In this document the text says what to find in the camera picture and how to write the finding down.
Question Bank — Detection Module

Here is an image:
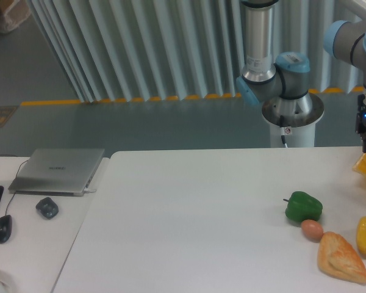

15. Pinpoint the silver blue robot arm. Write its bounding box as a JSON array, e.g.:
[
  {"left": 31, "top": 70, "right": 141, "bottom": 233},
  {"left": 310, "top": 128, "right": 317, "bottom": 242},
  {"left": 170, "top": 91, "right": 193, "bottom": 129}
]
[{"left": 236, "top": 1, "right": 366, "bottom": 153}]

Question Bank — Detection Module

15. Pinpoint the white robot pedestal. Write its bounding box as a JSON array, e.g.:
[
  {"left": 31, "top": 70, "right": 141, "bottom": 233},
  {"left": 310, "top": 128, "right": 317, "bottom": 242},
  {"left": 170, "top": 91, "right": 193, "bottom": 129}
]
[{"left": 266, "top": 121, "right": 316, "bottom": 148}]

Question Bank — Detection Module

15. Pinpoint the dark grey earbud case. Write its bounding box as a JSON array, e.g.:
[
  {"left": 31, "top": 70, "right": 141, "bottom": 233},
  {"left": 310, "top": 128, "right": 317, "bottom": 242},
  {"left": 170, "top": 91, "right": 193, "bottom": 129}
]
[{"left": 35, "top": 197, "right": 59, "bottom": 220}]

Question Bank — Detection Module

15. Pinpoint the white grey folding screen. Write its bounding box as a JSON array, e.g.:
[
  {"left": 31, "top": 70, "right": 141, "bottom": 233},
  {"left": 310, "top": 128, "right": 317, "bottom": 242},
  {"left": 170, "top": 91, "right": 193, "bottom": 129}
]
[{"left": 28, "top": 1, "right": 366, "bottom": 103}]

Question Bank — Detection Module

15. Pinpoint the brown egg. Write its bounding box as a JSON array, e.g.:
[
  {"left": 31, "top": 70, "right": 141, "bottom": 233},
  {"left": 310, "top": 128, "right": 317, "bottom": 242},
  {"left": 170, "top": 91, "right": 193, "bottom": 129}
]
[{"left": 301, "top": 220, "right": 324, "bottom": 241}]

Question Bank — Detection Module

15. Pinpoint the black computer mouse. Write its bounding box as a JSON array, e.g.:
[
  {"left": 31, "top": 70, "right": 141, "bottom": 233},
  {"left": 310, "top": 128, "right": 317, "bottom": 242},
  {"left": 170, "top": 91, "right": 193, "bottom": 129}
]
[{"left": 0, "top": 215, "right": 13, "bottom": 244}]

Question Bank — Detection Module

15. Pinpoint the green bell pepper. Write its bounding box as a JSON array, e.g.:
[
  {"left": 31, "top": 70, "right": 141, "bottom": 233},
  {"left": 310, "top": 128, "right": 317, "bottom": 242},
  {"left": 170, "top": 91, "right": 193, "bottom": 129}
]
[{"left": 284, "top": 190, "right": 323, "bottom": 223}]

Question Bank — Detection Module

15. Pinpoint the triangular golden bread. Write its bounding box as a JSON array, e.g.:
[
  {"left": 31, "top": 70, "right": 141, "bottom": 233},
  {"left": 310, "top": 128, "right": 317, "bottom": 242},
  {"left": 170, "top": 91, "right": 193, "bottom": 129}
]
[{"left": 317, "top": 232, "right": 366, "bottom": 284}]

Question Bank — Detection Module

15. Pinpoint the silver closed laptop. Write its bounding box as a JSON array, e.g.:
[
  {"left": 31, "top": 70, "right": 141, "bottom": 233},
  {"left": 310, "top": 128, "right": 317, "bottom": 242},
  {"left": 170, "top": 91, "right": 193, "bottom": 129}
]
[{"left": 9, "top": 148, "right": 104, "bottom": 197}]

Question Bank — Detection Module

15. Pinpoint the black mouse cable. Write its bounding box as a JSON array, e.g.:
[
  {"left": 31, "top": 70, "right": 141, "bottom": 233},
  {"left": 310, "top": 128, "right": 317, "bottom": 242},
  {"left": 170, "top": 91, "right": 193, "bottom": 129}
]
[{"left": 0, "top": 154, "right": 31, "bottom": 217}]

